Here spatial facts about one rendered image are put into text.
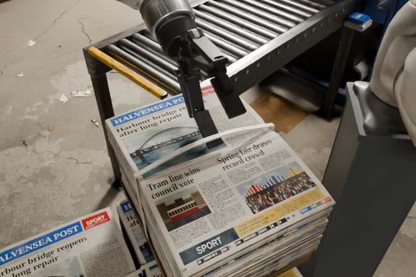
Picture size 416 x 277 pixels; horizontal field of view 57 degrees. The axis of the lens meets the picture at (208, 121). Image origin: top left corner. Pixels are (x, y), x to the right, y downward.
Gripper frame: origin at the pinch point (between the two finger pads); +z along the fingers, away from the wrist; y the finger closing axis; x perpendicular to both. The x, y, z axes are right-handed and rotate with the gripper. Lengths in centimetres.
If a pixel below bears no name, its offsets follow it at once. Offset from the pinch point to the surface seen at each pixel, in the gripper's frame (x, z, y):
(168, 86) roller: -14, -37, 61
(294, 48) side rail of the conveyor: -75, -40, 69
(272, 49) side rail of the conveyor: -60, -39, 61
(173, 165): 8.6, 1.4, 8.0
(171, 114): 2.7, -10.4, 15.3
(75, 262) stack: 30.0, 7.8, 32.0
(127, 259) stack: 20.2, 11.8, 30.1
